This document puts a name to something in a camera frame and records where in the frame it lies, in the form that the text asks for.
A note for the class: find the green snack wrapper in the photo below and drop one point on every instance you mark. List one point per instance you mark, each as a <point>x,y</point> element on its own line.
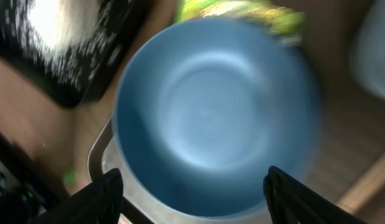
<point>285,22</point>

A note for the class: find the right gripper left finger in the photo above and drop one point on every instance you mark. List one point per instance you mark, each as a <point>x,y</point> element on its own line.
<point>98,202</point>

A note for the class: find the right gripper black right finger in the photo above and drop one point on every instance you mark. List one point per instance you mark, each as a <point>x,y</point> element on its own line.
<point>291,202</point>

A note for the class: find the wooden chopstick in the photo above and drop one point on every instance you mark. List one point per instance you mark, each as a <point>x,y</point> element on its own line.
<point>365,188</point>

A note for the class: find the pile of white rice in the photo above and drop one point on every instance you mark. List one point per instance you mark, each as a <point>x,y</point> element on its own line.
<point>68,38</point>

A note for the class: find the light blue bowl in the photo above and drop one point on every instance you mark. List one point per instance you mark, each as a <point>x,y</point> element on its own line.
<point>367,57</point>

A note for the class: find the dark blue plate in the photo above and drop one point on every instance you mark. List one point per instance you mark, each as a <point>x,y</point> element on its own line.
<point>206,106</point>

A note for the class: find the brown serving tray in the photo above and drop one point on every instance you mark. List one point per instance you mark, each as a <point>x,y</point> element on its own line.
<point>354,122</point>

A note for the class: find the black plastic tray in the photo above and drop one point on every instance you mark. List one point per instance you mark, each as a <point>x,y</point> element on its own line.
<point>127,21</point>

